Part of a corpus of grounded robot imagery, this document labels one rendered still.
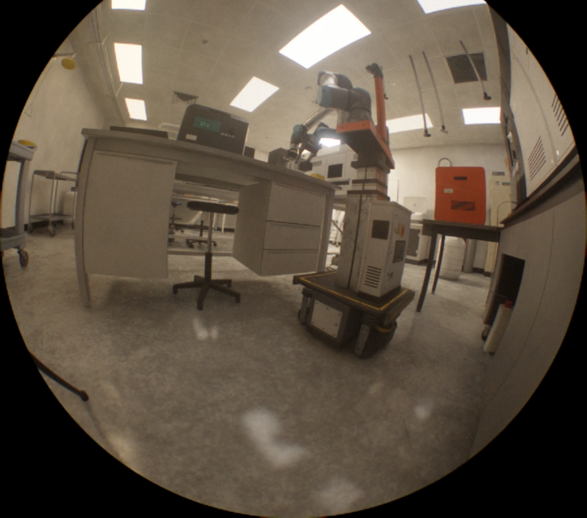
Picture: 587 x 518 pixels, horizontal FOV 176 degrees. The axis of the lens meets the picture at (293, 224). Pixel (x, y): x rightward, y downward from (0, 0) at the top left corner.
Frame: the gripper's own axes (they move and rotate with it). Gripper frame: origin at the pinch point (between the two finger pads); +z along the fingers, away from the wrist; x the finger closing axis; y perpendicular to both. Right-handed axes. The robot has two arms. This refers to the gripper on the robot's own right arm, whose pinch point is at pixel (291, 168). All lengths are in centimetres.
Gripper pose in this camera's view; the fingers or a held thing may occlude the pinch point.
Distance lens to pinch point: 153.7
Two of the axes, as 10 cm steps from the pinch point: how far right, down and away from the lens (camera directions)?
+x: 7.8, 0.9, 6.2
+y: 6.1, 0.9, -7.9
